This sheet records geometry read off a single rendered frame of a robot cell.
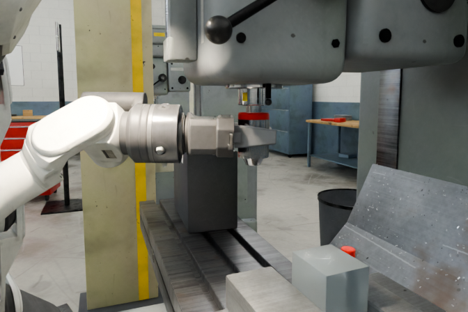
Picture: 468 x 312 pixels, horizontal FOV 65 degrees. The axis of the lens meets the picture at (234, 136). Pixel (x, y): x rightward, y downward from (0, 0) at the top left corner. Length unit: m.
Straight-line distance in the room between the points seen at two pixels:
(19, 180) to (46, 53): 9.09
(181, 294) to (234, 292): 0.22
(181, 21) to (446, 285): 0.57
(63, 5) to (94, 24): 7.51
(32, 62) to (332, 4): 9.28
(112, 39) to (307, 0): 1.84
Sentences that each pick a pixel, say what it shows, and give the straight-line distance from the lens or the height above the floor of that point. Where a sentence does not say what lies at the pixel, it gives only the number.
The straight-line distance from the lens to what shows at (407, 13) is 0.55.
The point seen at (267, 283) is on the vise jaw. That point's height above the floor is 1.09.
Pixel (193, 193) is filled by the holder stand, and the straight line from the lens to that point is 0.84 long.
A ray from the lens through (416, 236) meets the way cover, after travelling 0.76.
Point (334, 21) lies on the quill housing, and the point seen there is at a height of 1.39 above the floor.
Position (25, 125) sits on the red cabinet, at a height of 0.95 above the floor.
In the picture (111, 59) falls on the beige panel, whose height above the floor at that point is 1.51.
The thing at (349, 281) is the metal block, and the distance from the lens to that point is 0.39.
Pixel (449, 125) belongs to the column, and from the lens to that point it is 0.76.
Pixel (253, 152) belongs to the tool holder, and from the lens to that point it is 0.53.
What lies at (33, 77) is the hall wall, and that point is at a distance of 9.62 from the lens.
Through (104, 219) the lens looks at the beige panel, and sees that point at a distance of 2.34.
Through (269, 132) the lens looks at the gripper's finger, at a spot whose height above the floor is 1.24.
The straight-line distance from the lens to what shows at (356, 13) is 0.52.
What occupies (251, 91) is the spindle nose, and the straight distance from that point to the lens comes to 0.53.
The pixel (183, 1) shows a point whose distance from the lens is 0.51.
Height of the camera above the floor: 1.29
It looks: 6 degrees down
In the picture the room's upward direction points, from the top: straight up
